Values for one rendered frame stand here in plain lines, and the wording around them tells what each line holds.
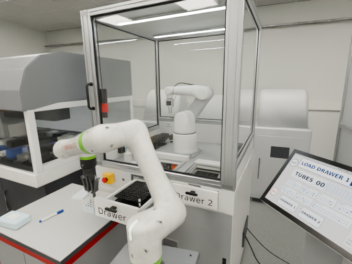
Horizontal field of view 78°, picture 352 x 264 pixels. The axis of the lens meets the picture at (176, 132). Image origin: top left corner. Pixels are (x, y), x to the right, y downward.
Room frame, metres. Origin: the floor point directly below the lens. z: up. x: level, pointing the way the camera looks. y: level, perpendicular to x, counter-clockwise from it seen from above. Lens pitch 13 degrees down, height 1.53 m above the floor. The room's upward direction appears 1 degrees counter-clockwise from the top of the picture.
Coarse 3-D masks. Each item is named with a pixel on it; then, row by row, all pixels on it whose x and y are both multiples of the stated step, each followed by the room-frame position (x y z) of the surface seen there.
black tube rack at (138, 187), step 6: (132, 186) 1.26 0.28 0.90; (138, 186) 1.25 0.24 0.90; (144, 186) 1.25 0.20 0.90; (120, 192) 1.19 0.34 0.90; (126, 192) 1.19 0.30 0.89; (132, 192) 1.18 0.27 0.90; (138, 192) 1.18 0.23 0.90; (144, 192) 1.18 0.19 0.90; (132, 198) 1.11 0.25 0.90; (138, 198) 1.11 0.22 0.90; (144, 198) 1.11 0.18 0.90; (150, 198) 1.17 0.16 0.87; (132, 204) 1.10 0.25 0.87; (138, 204) 1.10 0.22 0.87
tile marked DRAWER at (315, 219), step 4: (304, 208) 0.80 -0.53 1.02; (300, 212) 0.80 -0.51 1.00; (304, 212) 0.79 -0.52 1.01; (308, 212) 0.78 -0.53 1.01; (312, 212) 0.77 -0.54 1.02; (300, 216) 0.79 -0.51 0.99; (304, 216) 0.78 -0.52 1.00; (308, 216) 0.77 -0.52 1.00; (312, 216) 0.76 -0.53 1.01; (316, 216) 0.75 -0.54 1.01; (320, 216) 0.74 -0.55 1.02; (304, 220) 0.77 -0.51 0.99; (308, 220) 0.76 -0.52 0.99; (312, 220) 0.75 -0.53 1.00; (316, 220) 0.74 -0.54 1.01; (320, 220) 0.73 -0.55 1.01; (312, 224) 0.74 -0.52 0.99; (316, 224) 0.73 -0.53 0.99; (320, 224) 0.72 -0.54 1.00
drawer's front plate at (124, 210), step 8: (96, 200) 1.07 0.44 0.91; (104, 200) 1.05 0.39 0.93; (96, 208) 1.07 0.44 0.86; (104, 208) 1.05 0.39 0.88; (120, 208) 1.00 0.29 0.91; (128, 208) 0.98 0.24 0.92; (136, 208) 0.96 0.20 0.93; (104, 216) 1.05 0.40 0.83; (112, 216) 1.03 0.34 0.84; (120, 216) 1.00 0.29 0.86; (128, 216) 0.98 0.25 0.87
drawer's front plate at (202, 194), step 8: (176, 184) 1.22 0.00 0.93; (184, 192) 1.20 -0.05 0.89; (200, 192) 1.15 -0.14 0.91; (208, 192) 1.13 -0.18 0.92; (216, 192) 1.12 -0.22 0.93; (184, 200) 1.20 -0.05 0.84; (192, 200) 1.17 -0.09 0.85; (200, 200) 1.15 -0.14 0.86; (216, 200) 1.11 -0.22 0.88; (216, 208) 1.11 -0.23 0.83
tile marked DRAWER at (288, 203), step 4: (280, 196) 0.91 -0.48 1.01; (284, 196) 0.90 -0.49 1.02; (280, 200) 0.90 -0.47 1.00; (284, 200) 0.89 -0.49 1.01; (288, 200) 0.88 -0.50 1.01; (292, 200) 0.86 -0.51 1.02; (280, 204) 0.89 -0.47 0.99; (284, 204) 0.87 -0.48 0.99; (288, 204) 0.86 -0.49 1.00; (292, 204) 0.85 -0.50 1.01; (296, 204) 0.84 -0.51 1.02; (288, 208) 0.85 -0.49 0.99; (292, 208) 0.84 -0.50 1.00; (296, 208) 0.83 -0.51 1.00; (292, 212) 0.83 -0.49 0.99
